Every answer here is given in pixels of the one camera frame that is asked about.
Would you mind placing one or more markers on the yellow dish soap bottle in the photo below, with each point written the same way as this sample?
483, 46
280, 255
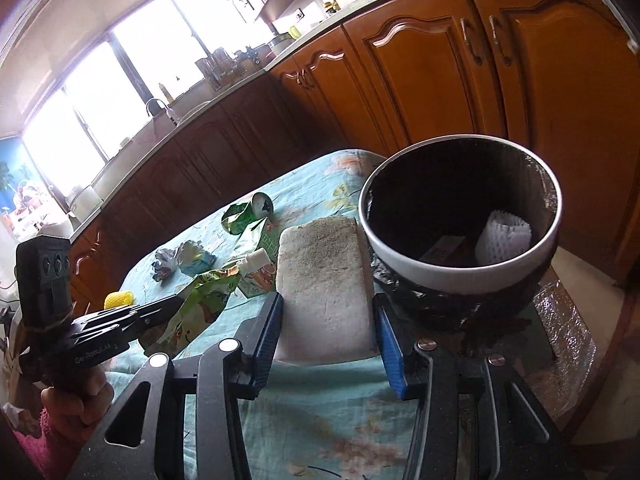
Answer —
165, 94

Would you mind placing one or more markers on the metal utensil holder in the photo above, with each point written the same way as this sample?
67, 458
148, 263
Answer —
247, 55

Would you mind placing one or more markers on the person's left hand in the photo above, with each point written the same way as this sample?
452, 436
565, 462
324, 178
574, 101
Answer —
80, 400

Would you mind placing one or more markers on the clear plastic wrapped stool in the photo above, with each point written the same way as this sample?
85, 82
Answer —
565, 340

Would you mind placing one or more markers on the red white carton box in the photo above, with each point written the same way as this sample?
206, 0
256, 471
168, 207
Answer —
442, 250

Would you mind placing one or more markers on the green printed snack bag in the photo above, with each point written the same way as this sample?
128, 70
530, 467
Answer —
200, 305

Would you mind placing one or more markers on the drink carton with white cap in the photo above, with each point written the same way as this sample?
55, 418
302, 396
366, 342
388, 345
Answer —
257, 280

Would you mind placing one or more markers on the yellow foam fruit net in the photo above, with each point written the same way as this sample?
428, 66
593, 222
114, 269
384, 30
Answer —
120, 300

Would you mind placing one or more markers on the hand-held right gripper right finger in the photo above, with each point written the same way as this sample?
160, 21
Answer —
387, 345

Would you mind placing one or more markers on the white rice cooker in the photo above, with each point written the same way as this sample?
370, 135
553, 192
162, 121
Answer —
30, 227

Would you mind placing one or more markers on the utensil drying rack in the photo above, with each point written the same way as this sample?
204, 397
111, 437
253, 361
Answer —
215, 67

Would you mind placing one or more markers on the white rimmed bin with black bag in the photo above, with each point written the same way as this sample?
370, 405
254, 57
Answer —
450, 280

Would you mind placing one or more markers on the teal floral tablecloth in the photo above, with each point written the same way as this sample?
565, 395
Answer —
325, 420

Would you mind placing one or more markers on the blue wall poster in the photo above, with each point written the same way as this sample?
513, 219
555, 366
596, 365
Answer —
20, 190

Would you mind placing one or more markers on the wooden lower cabinets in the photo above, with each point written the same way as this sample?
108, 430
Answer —
425, 85

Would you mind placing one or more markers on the white pot with lid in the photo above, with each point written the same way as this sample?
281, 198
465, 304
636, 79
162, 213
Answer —
280, 45

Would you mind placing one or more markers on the crumpled silver wrapper left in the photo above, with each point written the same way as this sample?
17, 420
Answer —
165, 265

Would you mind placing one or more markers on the crushed green can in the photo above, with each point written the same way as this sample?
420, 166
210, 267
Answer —
240, 220

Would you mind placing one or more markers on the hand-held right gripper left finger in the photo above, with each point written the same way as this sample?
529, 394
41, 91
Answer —
265, 345

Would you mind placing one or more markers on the chrome sink faucet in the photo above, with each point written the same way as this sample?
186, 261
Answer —
173, 119

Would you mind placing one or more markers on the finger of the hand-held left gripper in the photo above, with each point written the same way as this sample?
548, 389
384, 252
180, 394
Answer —
150, 310
102, 319

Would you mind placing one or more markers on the kitchen window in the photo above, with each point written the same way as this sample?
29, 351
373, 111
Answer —
100, 100

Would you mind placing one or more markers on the person's left forearm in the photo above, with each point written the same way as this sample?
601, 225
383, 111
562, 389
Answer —
35, 450

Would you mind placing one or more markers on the white foam block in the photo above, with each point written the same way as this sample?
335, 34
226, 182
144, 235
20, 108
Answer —
325, 300

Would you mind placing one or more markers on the crumpled light blue pack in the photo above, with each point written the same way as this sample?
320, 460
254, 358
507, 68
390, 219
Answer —
197, 260

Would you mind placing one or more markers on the speckled kitchen countertop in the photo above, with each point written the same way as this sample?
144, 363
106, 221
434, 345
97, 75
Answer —
135, 152

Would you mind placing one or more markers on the white round cooker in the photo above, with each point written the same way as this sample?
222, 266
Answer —
85, 200

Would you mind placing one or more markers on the large white foam fruit net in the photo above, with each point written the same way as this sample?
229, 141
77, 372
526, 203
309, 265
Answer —
502, 237

